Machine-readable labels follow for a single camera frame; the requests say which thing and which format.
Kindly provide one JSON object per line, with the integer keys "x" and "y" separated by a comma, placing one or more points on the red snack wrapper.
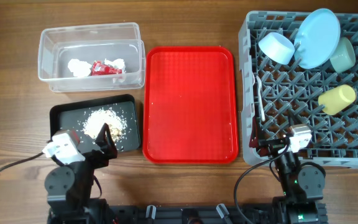
{"x": 100, "y": 68}

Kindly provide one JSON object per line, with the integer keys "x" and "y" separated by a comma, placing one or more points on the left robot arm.
{"x": 69, "y": 185}

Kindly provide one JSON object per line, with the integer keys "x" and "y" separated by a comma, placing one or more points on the light blue bowl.
{"x": 277, "y": 47}

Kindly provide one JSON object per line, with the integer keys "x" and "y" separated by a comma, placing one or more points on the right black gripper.
{"x": 272, "y": 145}

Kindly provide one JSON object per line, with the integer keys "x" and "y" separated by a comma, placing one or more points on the yellow cup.
{"x": 336, "y": 99}

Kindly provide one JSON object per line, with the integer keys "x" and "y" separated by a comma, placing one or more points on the red serving tray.
{"x": 190, "y": 113}

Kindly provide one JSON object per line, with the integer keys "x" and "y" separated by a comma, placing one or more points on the grey dishwasher rack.
{"x": 290, "y": 89}

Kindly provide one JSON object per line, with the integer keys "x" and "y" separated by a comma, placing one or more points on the light blue plate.
{"x": 317, "y": 38}

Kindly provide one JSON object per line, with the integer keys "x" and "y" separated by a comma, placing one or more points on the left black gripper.
{"x": 107, "y": 145}

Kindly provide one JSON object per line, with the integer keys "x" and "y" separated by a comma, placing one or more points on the black waste tray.
{"x": 72, "y": 116}

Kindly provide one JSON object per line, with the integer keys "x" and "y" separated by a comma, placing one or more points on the white plastic spoon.
{"x": 259, "y": 85}

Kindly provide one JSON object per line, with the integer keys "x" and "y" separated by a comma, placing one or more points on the white plastic fork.
{"x": 261, "y": 108}

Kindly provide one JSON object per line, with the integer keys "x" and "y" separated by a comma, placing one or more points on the clear plastic bin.
{"x": 91, "y": 43}

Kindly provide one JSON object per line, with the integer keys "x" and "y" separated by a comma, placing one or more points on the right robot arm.
{"x": 302, "y": 183}

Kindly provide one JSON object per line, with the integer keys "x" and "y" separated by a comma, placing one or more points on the white napkin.
{"x": 116, "y": 66}
{"x": 79, "y": 68}

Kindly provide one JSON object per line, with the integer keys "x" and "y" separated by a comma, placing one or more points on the rice and mushroom leftovers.
{"x": 95, "y": 121}

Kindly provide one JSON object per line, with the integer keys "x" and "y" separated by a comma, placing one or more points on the mint green bowl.
{"x": 344, "y": 56}

